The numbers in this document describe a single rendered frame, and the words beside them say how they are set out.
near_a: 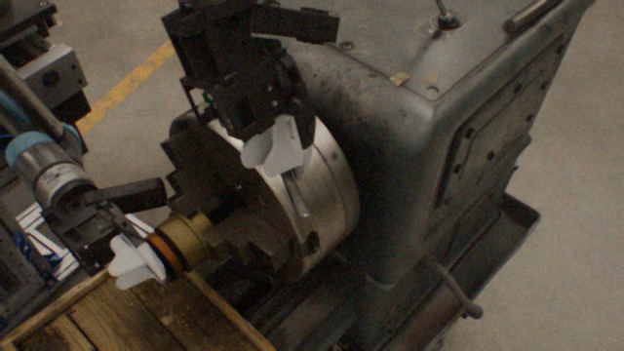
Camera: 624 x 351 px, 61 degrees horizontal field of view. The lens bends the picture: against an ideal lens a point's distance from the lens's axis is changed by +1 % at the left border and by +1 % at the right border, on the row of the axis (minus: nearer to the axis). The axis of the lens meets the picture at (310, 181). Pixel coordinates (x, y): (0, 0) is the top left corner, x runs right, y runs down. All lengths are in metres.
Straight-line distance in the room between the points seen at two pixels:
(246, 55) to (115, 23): 2.90
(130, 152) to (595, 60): 2.43
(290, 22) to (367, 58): 0.32
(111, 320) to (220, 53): 0.64
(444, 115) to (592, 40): 2.71
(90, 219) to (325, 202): 0.33
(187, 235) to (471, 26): 0.54
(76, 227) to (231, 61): 0.41
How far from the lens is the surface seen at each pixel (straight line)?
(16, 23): 1.17
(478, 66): 0.81
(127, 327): 0.97
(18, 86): 0.98
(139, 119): 2.66
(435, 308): 1.36
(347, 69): 0.77
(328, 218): 0.74
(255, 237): 0.74
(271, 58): 0.46
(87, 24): 3.40
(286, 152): 0.51
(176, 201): 0.77
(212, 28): 0.44
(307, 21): 0.50
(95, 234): 0.77
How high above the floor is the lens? 1.73
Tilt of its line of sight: 50 degrees down
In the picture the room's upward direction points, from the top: straight up
